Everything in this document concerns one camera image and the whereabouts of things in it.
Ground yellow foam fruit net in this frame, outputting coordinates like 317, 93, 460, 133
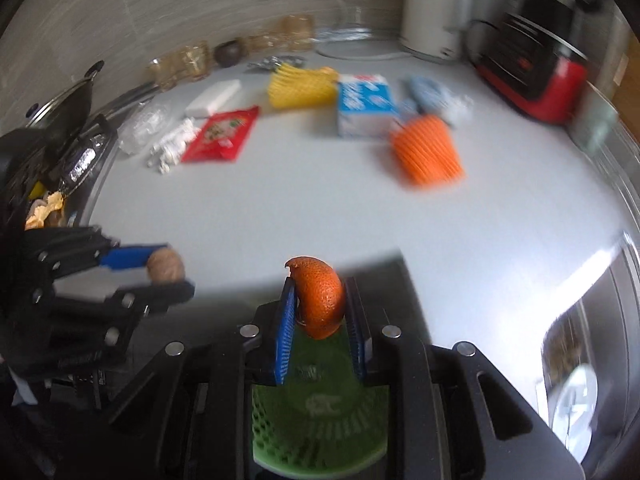
267, 62, 341, 110

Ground red black blender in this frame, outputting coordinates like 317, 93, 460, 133
472, 0, 608, 126

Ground green glass container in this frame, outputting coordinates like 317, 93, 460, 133
570, 85, 621, 157

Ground red snack packet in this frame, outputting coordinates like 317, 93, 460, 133
181, 106, 261, 164

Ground blue white wrapper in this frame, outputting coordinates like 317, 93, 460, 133
400, 76, 475, 126

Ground orange foam fruit net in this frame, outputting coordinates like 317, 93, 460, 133
390, 114, 467, 189

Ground blue white milk carton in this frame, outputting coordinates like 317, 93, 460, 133
336, 74, 401, 139

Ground white rectangular block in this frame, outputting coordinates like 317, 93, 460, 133
185, 79, 243, 117

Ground clear glass cup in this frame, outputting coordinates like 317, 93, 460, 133
172, 42, 211, 81
147, 57, 179, 92
247, 32, 281, 54
280, 14, 317, 51

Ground green plastic mesh basket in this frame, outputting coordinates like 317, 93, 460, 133
251, 329, 390, 467

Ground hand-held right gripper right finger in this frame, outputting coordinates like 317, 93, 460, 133
344, 276, 587, 480

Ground steel gas stove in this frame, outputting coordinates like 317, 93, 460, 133
0, 85, 167, 233

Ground pale orange peel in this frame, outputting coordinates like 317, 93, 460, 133
25, 191, 66, 231

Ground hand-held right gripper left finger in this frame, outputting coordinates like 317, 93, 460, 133
55, 276, 301, 480

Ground white paper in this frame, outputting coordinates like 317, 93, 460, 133
146, 117, 201, 175

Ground grey appliance front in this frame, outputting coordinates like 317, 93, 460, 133
537, 232, 640, 467

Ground clear plastic bag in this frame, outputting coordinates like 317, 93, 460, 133
117, 101, 174, 155

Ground brown walnut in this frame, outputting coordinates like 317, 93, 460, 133
146, 247, 186, 284

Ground metal wok lid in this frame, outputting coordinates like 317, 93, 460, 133
25, 60, 106, 130

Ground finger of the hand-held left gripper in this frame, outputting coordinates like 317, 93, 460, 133
22, 225, 171, 286
31, 280, 197, 361

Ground foil burner liner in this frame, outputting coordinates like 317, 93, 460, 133
62, 137, 109, 184

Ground clear glass pitcher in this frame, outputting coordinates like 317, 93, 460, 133
316, 0, 408, 59

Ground dark brown bowl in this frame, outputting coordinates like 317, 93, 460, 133
215, 39, 249, 67

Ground silver foil blister pack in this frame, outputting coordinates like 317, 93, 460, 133
247, 54, 306, 71

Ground white electric kettle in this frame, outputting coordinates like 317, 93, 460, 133
399, 0, 476, 64

